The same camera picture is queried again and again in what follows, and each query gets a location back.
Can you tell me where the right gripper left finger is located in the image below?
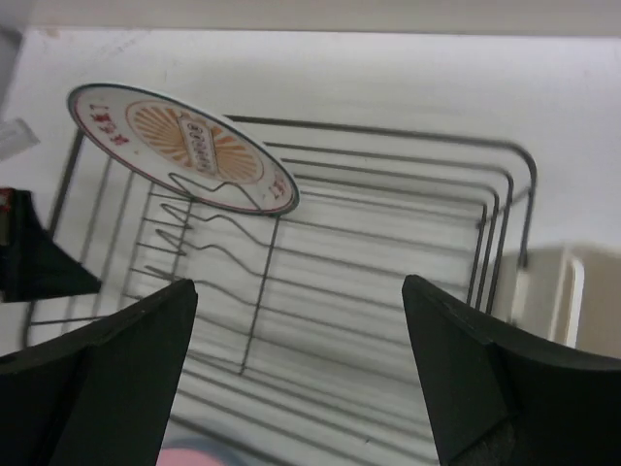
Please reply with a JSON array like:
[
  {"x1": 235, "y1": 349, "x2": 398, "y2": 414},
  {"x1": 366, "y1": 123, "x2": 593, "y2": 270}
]
[{"x1": 1, "y1": 279, "x2": 198, "y2": 465}]

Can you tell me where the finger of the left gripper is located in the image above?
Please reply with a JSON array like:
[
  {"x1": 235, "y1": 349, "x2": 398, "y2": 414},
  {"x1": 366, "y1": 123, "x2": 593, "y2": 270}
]
[{"x1": 1, "y1": 187, "x2": 102, "y2": 302}]

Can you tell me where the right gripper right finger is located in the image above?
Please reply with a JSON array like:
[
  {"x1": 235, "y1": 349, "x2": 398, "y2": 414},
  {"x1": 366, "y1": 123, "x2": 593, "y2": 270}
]
[{"x1": 402, "y1": 275, "x2": 620, "y2": 465}]

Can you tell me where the pink plastic plate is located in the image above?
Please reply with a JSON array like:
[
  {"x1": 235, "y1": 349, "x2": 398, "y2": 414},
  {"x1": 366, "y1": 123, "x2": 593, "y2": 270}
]
[{"x1": 156, "y1": 448, "x2": 226, "y2": 466}]

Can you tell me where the blue plastic plate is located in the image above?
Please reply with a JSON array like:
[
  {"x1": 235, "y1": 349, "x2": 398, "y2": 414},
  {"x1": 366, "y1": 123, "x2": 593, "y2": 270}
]
[{"x1": 161, "y1": 437, "x2": 247, "y2": 466}]

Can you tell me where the orange sunburst ceramic plate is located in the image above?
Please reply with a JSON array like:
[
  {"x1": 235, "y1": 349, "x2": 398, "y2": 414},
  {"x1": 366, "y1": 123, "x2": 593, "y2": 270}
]
[{"x1": 67, "y1": 83, "x2": 300, "y2": 216}]

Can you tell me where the grey wire dish rack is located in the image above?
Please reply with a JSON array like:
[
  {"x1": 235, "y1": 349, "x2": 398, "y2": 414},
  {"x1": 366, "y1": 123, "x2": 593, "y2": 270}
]
[{"x1": 19, "y1": 116, "x2": 537, "y2": 465}]

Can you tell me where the white plastic cutlery holder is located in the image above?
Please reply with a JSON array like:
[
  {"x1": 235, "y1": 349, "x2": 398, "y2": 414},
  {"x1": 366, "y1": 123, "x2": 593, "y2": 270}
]
[{"x1": 492, "y1": 244, "x2": 620, "y2": 358}]

